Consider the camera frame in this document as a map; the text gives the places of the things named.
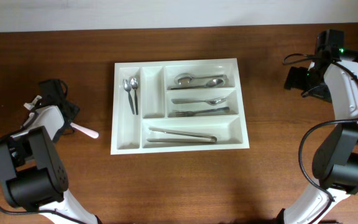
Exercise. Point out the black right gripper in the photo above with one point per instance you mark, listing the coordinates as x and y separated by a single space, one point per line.
295 79

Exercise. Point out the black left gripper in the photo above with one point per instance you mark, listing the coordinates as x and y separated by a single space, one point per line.
76 110

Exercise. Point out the white plastic knife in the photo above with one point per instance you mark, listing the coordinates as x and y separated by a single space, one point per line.
89 132

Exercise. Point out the small teaspoon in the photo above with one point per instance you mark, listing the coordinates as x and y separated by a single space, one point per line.
135 84
128 88

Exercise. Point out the steel tablespoon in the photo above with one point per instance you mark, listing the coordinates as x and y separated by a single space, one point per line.
214 83
186 78

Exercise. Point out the steel fork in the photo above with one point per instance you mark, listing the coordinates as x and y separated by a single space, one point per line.
194 113
212 102

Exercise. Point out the white plastic cutlery tray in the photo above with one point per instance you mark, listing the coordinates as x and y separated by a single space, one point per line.
130 131

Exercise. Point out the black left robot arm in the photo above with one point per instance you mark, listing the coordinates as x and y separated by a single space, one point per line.
33 178

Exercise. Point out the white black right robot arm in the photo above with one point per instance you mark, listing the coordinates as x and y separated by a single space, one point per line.
333 77

